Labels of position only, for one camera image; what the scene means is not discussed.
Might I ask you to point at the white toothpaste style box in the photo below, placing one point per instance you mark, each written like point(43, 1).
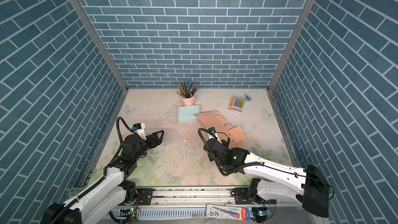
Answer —
point(227, 212)

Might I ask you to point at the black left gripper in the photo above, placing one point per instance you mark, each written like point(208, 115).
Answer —
point(157, 141)

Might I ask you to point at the pack of coloured markers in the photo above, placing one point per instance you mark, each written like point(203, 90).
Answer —
point(236, 104)

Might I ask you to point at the left aluminium corner post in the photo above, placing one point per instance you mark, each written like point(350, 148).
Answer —
point(87, 23)

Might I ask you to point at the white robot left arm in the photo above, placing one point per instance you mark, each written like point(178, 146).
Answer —
point(112, 193)

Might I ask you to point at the pink metal pencil bucket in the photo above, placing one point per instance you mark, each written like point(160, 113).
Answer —
point(188, 101)

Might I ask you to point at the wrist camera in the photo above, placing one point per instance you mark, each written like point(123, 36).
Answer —
point(139, 128)
point(213, 133)

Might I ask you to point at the pink paper box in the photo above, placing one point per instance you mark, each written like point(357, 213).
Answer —
point(226, 130)

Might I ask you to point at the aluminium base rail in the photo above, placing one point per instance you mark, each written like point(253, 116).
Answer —
point(190, 196)

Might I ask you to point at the light blue paper box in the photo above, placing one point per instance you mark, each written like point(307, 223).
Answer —
point(187, 113)

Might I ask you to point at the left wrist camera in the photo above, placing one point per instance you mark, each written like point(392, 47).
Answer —
point(139, 128)

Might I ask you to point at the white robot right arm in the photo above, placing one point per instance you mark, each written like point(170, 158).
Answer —
point(311, 187)

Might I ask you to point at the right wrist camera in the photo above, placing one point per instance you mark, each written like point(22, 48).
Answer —
point(213, 133)

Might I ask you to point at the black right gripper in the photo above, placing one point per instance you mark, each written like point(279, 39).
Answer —
point(210, 157)

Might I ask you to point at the right aluminium corner post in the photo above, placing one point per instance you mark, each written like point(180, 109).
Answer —
point(292, 40)

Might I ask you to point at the aluminium corner post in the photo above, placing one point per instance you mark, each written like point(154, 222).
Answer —
point(87, 23)
point(292, 40)

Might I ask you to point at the bundle of coloured pencils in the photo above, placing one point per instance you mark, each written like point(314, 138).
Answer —
point(186, 89)

